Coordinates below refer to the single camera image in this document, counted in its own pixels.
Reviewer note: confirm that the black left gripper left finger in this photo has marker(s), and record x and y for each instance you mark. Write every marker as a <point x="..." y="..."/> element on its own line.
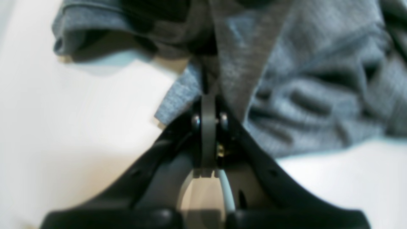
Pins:
<point x="146" y="195"/>

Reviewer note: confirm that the grey t-shirt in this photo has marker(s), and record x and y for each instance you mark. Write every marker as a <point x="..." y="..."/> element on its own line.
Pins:
<point x="301" y="76"/>

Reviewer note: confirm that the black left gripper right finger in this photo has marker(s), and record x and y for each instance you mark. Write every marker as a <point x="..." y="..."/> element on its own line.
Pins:
<point x="263" y="195"/>

